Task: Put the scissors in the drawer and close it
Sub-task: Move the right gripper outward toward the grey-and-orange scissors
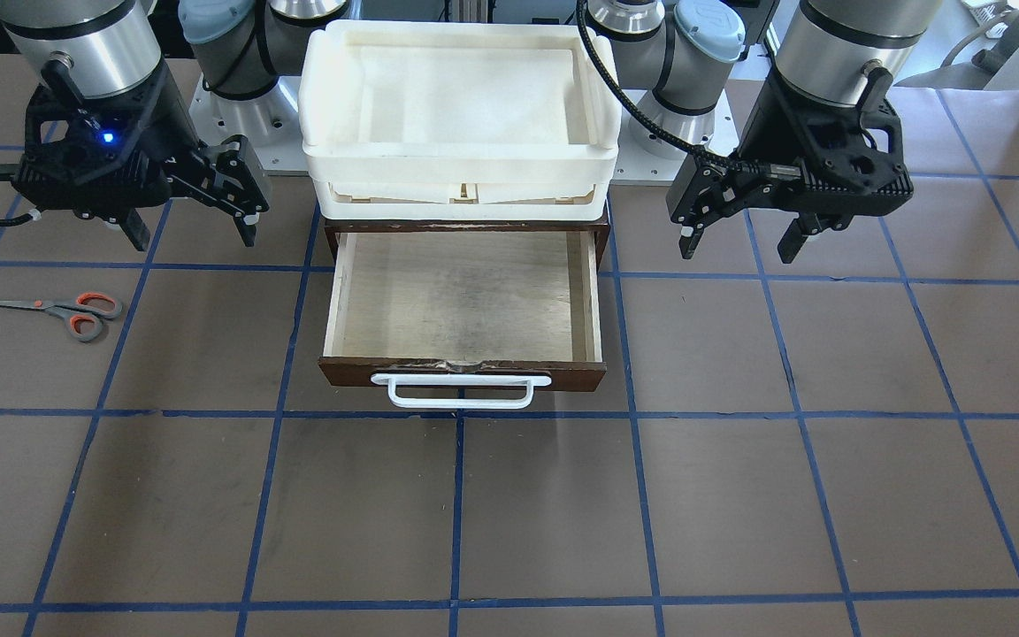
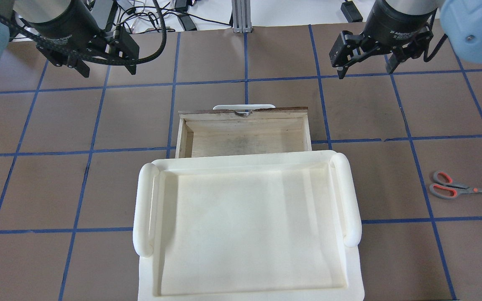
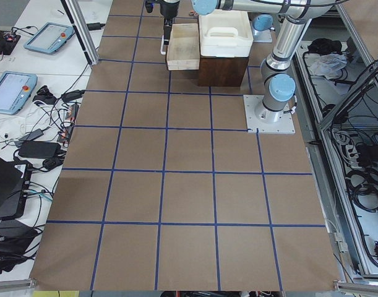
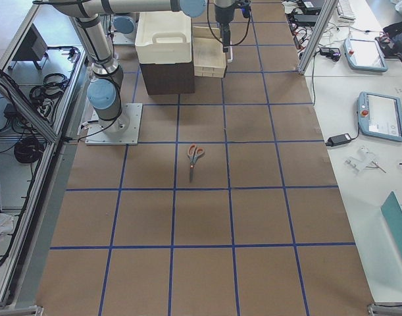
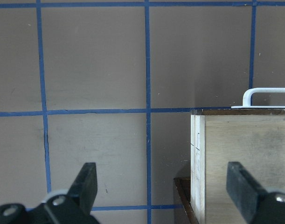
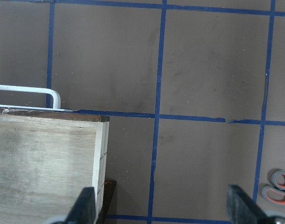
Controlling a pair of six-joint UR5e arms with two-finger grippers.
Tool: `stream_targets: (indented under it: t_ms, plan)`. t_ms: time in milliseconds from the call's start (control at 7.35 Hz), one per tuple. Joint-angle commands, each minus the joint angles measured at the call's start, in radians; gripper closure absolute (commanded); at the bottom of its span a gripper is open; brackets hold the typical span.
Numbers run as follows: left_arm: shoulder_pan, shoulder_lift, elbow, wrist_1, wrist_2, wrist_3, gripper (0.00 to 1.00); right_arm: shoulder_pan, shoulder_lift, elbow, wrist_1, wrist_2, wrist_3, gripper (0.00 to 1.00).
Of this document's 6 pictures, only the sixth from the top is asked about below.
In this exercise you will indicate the wooden drawer with white handle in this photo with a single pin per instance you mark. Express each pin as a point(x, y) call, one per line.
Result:
point(47, 156)

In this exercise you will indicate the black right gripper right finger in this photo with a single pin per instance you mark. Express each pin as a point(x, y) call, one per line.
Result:
point(241, 208)

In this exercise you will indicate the grey orange handled scissors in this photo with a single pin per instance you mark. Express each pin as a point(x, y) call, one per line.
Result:
point(278, 181)

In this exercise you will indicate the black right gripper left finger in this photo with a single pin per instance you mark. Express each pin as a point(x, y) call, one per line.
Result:
point(84, 208)

